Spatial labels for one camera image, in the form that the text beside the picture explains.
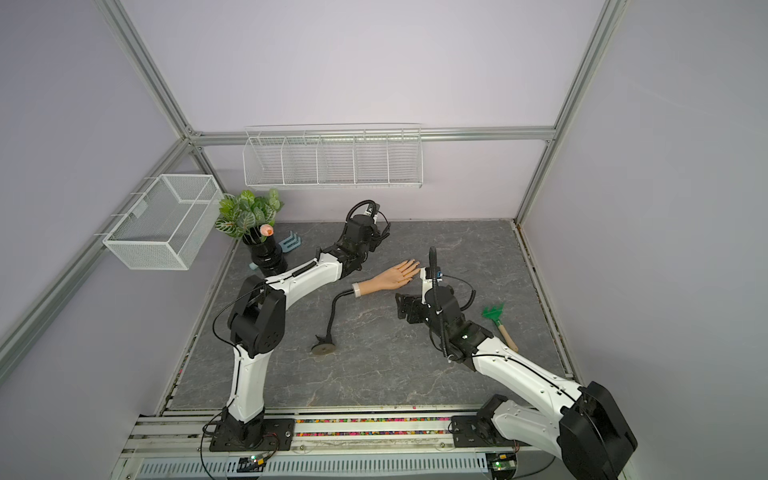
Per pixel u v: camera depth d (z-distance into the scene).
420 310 0.71
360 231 0.73
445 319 0.59
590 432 0.40
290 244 1.15
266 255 0.98
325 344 0.85
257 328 0.54
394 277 1.01
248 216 0.90
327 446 0.73
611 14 0.70
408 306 0.71
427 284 0.72
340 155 0.99
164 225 0.82
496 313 0.94
